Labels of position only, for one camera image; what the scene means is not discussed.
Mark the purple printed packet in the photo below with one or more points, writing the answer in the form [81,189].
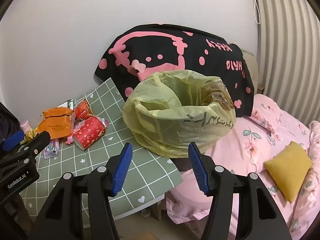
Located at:
[51,149]

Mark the green checked tablecloth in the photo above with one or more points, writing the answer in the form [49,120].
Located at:
[105,105]

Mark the red patterned paper cup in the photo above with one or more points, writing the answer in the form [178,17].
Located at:
[90,131]

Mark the yellow-green plastic trash bag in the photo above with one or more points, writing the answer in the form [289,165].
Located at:
[160,122]

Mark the pink printed packet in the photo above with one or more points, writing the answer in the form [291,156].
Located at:
[102,122]

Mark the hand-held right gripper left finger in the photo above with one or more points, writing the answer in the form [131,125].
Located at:
[123,165]

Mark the pink cup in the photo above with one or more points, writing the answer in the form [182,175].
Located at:
[25,125]

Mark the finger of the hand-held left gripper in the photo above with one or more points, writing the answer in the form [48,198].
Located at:
[11,140]
[37,142]

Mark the beige pleated curtain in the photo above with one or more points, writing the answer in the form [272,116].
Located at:
[287,42]

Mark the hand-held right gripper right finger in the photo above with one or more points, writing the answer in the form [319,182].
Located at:
[197,165]

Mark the gold foil wrapper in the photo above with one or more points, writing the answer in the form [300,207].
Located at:
[31,133]

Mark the orange snack packet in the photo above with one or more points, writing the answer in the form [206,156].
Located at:
[55,128]
[57,112]

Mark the pink floral bed sheet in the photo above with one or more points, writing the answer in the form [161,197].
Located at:
[245,140]

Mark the dark cloth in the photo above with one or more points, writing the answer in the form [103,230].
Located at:
[8,120]

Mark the green white packet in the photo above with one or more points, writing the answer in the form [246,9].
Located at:
[66,104]

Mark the red crumpled wrapper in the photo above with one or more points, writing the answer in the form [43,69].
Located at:
[82,108]

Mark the pink toy pig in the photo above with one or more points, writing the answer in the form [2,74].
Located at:
[70,140]

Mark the beige bed headboard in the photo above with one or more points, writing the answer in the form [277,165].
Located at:
[251,67]

